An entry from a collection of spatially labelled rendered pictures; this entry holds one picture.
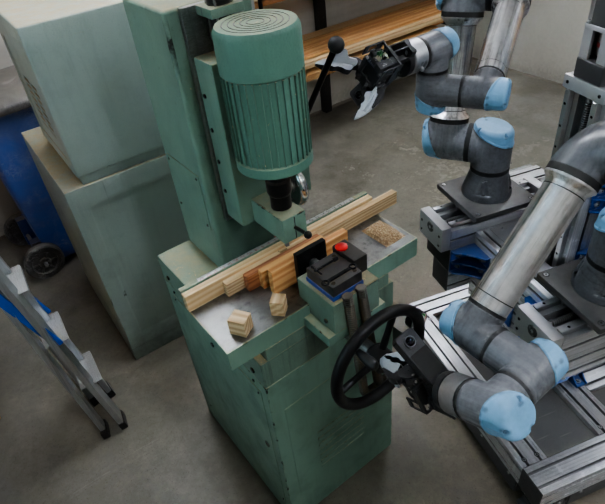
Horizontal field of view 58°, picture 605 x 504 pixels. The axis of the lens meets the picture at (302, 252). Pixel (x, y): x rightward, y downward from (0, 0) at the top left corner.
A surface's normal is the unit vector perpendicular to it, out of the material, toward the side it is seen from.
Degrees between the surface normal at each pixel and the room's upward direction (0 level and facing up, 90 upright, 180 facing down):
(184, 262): 0
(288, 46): 90
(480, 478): 0
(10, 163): 95
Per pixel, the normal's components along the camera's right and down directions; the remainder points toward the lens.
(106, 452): -0.09, -0.77
